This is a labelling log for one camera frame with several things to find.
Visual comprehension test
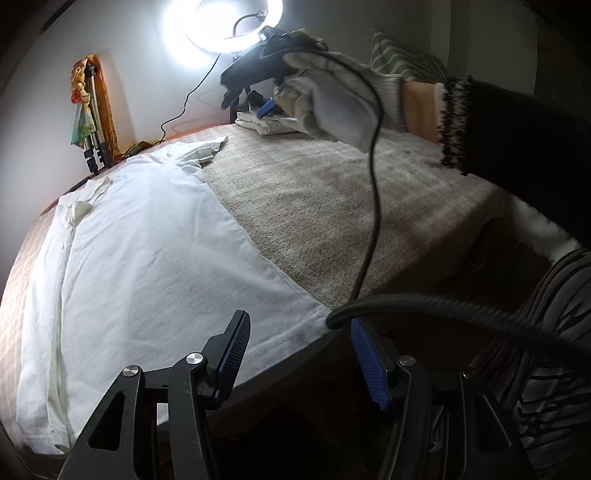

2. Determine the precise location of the folded white clothes pile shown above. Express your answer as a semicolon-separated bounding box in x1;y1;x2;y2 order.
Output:
235;111;310;136

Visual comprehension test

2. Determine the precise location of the beige checked blanket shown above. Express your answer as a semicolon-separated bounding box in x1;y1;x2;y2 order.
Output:
1;125;504;452

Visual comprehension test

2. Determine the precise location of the folded silver tripod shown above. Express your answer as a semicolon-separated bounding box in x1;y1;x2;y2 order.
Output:
84;63;113;175

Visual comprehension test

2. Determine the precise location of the white t-shirt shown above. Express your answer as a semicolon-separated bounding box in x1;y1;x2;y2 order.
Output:
16;136;328;455

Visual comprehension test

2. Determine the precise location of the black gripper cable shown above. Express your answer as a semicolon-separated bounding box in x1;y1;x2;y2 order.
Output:
317;50;591;365

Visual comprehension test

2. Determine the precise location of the colourful patterned scarf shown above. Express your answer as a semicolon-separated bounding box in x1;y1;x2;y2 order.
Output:
70;54;122;164

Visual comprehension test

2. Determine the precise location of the white ring light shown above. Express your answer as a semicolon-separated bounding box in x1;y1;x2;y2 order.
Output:
160;1;283;72

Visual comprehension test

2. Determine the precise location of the green striped pillow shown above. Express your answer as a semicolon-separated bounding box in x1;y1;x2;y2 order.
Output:
370;30;447;83

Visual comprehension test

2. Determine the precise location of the right hand white glove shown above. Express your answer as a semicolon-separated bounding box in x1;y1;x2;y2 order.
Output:
274;52;407;153

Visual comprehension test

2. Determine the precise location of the right forearm dark sleeve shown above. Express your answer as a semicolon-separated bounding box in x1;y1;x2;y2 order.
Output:
400;75;591;259

